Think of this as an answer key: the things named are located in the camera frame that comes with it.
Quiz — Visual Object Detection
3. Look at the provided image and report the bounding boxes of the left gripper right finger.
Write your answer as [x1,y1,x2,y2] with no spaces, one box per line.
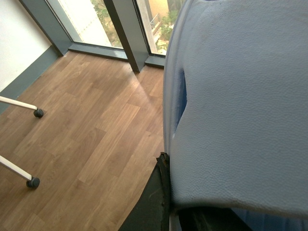
[179,207,251,231]

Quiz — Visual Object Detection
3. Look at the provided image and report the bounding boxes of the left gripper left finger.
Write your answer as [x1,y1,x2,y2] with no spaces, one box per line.
[119,152,171,231]

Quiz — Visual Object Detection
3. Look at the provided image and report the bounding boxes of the light blue slide sandal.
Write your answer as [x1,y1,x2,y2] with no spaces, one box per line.
[163,0,308,231]

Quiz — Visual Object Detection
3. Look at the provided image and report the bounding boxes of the white cart leg with caster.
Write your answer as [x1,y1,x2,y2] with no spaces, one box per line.
[0,156,40,189]

